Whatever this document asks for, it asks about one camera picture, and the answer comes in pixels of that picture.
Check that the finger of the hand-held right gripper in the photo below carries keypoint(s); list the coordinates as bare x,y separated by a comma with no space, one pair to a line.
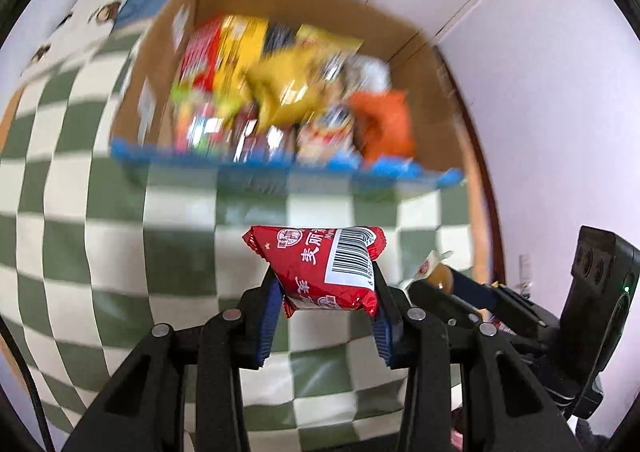
475,289
440,302

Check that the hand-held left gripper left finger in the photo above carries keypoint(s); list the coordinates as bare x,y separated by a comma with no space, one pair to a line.
265,327

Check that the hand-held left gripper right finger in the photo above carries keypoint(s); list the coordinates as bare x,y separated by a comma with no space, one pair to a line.
385,337

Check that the small brown snack packet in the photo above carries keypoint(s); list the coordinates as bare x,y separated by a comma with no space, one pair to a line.
437,272

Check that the red white-label snack packet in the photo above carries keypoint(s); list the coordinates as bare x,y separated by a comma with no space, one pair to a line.
310,272

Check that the orange snack packet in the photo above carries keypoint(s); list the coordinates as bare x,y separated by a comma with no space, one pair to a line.
385,124

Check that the cardboard box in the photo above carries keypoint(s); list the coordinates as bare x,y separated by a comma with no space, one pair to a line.
425,96

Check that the red white round snack packet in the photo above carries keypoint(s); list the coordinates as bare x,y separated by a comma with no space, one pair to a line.
325,134

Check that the green white checkered blanket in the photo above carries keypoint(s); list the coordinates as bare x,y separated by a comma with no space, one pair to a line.
75,232

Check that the green red snack packet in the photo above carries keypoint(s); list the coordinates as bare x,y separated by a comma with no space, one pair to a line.
200,124

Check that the large yellow snack bag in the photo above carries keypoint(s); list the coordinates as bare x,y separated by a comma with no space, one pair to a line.
295,81

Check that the long red snack packet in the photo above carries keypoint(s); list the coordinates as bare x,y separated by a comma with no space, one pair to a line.
200,54

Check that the yellow black snack packet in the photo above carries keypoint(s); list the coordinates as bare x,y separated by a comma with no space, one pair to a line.
240,44

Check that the black silver snack packet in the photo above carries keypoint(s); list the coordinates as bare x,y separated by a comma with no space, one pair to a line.
281,37

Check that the white wall socket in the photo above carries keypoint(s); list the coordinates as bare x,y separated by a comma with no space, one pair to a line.
523,272

